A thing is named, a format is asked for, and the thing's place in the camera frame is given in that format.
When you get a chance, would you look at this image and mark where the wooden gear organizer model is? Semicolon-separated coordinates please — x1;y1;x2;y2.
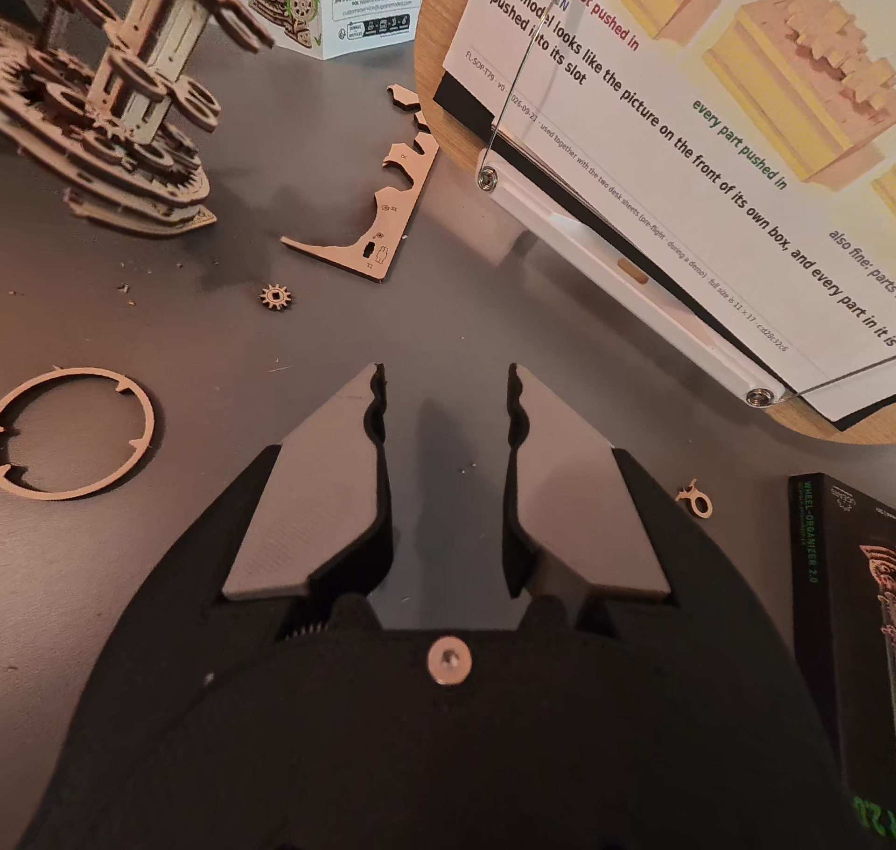
0;0;275;238

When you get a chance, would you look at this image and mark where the tiny wooden eyelet part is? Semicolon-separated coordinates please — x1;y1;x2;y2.
675;479;715;519

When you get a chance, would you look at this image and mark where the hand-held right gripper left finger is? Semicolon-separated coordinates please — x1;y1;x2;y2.
223;362;394;602

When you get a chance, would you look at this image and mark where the jagged wooden offcut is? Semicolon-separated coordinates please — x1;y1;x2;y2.
280;84;442;283

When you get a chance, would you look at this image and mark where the printed instruction sheet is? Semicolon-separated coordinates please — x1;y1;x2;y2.
442;0;896;423

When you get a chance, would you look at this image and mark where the wooden ring part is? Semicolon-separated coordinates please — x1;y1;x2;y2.
0;366;156;501

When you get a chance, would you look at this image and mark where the wooden document stand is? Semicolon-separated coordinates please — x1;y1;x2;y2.
413;0;896;445

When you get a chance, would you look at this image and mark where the black model kit box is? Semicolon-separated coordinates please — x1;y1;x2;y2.
789;472;896;830

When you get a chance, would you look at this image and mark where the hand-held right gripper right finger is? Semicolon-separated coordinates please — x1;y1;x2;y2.
501;362;673;605

